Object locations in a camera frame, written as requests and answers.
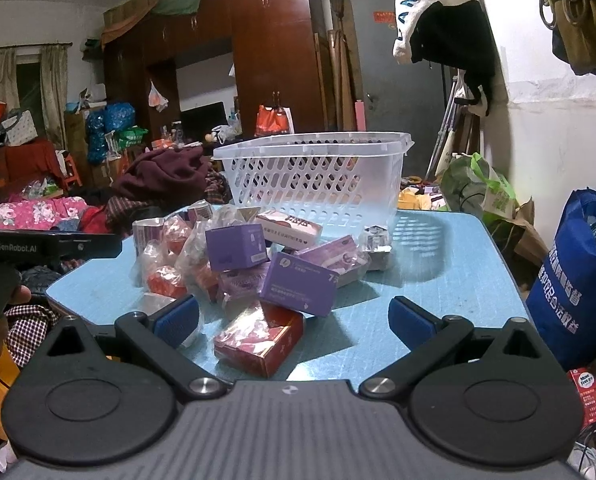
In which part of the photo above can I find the white plastic perforated basket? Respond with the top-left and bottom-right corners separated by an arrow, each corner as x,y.
213,131 -> 414,237

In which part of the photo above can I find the maroon clothing pile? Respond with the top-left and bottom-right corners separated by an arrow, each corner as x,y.
112,146 -> 210,208

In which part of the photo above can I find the white pink long box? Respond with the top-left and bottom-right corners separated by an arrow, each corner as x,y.
255,209 -> 322,250

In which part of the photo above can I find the purple cube box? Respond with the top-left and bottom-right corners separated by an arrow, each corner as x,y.
206,223 -> 269,272

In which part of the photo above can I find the small silver white box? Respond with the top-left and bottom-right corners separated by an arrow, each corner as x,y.
359,224 -> 392,272

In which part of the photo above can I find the red item in plastic bag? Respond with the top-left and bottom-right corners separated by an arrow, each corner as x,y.
140,242 -> 187,299

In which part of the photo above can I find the purple box with logo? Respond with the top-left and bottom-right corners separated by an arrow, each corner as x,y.
259,252 -> 338,318

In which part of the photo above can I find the beige window curtain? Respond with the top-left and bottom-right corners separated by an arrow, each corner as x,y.
0,44 -> 70,148

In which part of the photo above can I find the blue shopping bag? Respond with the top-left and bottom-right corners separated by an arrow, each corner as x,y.
526,188 -> 596,370

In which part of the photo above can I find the pink floral bedding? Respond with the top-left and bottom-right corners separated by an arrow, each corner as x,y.
0,197 -> 88,231

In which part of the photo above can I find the blue plastic bags stack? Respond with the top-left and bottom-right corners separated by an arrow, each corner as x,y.
85,102 -> 142,166

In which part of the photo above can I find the dark red wooden wardrobe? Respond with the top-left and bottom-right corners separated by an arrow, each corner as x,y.
103,0 -> 335,136

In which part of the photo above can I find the grey door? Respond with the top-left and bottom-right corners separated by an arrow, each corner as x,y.
349,0 -> 452,177

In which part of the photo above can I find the red pink tissue box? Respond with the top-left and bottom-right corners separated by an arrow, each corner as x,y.
213,301 -> 304,378

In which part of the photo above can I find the white black hanging hoodie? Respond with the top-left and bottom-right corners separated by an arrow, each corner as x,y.
392,0 -> 496,115

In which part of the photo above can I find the red snack bag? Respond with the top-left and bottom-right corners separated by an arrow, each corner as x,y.
567,368 -> 596,428

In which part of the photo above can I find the green white plastic bag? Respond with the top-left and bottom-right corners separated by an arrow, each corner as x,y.
440,153 -> 517,223

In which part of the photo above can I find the purple floral carton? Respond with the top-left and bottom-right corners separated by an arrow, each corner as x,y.
297,235 -> 371,288

